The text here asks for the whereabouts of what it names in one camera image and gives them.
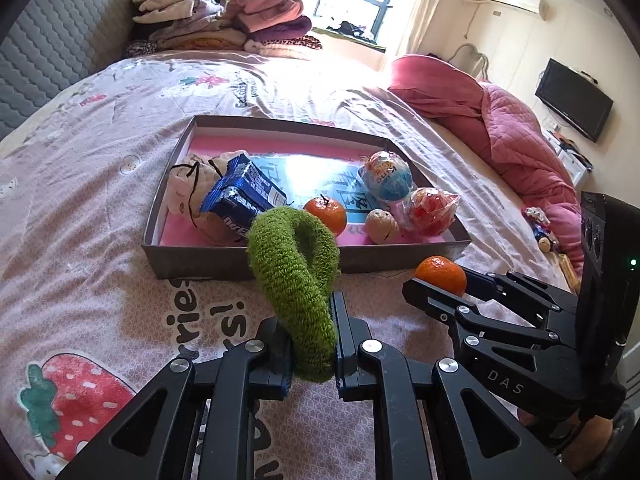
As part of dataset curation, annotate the pink printed bedsheet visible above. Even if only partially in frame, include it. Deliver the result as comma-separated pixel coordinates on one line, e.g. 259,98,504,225
1,52,565,479

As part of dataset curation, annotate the red candy egg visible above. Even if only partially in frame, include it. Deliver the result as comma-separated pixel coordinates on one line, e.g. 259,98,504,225
405,188,461,237

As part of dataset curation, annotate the red pink quilt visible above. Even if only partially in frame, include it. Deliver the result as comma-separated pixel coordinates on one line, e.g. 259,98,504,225
388,54,584,275

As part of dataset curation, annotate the grey quilted headboard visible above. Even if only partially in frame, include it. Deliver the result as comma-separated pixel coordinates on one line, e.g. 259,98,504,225
1,0,132,136

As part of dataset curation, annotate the dark cardboard box tray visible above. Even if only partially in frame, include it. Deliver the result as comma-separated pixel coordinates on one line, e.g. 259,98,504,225
142,116,471,281

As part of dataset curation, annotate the beige walnut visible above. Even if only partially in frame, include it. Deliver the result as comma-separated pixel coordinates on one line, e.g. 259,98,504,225
364,209,400,245

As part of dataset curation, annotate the pink and blue book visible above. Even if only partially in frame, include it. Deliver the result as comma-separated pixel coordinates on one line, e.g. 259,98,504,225
159,133,459,248

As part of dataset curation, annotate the blue snack packet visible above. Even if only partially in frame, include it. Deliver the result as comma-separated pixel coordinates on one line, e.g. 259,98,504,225
200,154,286,237

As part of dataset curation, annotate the right hand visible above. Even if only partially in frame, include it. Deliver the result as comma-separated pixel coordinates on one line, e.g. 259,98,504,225
516,406,615,474

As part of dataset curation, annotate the small colourful toy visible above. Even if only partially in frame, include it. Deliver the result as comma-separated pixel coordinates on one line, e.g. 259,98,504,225
521,206,559,254

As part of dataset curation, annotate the black wall television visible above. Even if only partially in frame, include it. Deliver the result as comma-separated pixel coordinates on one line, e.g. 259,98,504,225
535,58,614,142

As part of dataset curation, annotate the green fuzzy ring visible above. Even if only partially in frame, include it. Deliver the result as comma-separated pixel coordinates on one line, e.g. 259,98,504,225
246,206,343,385

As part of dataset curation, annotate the pile of folded clothes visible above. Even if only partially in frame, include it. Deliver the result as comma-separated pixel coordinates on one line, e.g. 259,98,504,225
125,0,322,60

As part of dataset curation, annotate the blue surprise egg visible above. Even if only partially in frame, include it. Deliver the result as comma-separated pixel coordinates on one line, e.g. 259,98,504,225
358,151,413,203

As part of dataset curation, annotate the beige drawstring pouch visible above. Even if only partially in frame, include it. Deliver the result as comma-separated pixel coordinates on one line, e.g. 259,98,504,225
165,150,246,245

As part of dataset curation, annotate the orange tangerine with stem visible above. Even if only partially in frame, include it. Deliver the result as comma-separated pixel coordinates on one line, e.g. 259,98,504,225
304,194,347,236

